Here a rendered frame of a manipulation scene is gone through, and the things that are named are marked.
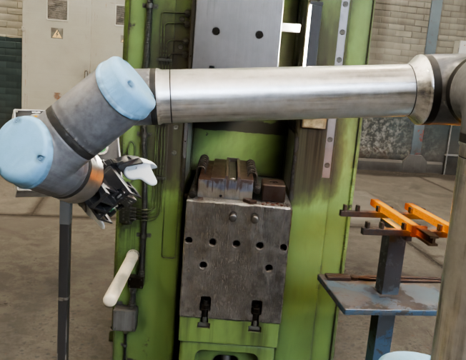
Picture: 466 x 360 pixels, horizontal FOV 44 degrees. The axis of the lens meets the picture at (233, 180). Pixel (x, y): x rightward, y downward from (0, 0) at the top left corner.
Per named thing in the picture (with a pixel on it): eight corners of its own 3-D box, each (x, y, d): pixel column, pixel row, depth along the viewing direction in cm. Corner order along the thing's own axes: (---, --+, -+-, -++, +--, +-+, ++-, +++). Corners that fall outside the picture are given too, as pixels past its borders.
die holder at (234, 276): (280, 323, 215) (292, 208, 206) (179, 316, 214) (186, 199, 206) (271, 271, 270) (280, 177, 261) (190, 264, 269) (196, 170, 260)
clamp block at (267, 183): (284, 203, 212) (286, 186, 211) (261, 201, 212) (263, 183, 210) (281, 196, 224) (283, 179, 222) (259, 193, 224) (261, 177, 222)
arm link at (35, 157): (64, 149, 73) (3, 198, 73) (108, 171, 85) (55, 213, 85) (29, 96, 76) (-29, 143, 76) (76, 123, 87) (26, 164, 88)
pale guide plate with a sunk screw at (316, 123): (325, 129, 218) (330, 83, 215) (301, 127, 218) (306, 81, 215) (324, 128, 221) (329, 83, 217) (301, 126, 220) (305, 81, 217)
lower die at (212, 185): (251, 201, 212) (254, 178, 210) (196, 196, 211) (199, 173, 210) (249, 178, 253) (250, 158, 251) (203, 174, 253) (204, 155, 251)
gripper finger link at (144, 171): (169, 185, 108) (131, 197, 101) (151, 162, 110) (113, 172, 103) (176, 174, 106) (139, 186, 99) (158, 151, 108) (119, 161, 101)
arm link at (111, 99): (121, 51, 84) (56, 103, 85) (112, 49, 73) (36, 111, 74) (162, 101, 86) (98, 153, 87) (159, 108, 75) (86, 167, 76)
